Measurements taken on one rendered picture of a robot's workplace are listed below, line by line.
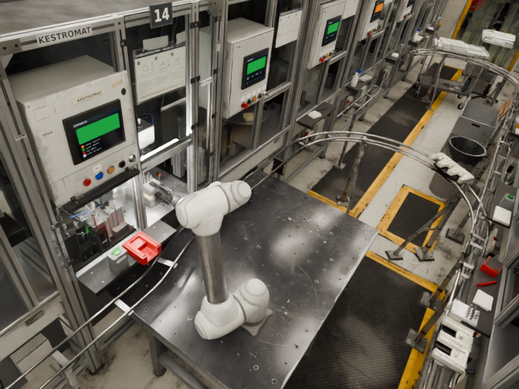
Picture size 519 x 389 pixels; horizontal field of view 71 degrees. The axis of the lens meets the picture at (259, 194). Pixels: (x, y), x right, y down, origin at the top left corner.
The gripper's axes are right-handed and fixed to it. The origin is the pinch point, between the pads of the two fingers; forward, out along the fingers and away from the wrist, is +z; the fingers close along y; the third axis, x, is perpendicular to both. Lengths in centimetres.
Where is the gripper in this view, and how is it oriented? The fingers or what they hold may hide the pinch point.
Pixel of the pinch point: (154, 188)
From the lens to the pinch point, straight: 227.8
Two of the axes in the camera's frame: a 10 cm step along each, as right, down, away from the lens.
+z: -8.2, -4.5, 3.6
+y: 1.3, -7.5, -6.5
